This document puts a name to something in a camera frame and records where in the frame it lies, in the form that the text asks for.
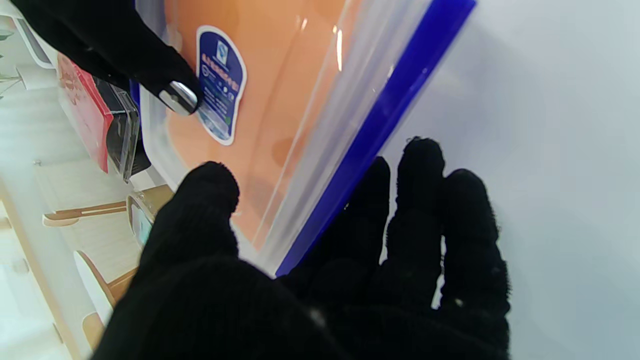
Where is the clear lid with orange label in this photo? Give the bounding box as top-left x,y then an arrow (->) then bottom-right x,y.
137,0 -> 436,251

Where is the clear container with blue clips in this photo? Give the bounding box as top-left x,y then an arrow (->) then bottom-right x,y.
129,0 -> 478,278

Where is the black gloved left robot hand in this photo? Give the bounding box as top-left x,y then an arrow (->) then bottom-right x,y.
92,137 -> 512,360

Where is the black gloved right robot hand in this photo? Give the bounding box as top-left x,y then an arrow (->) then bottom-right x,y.
10,0 -> 203,117

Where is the brown paper food container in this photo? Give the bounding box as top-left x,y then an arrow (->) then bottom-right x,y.
126,184 -> 177,249

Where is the red container lid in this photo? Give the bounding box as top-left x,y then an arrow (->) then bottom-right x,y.
56,52 -> 115,174

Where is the printed room scene backdrop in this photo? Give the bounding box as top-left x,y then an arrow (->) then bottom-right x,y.
0,15 -> 176,360

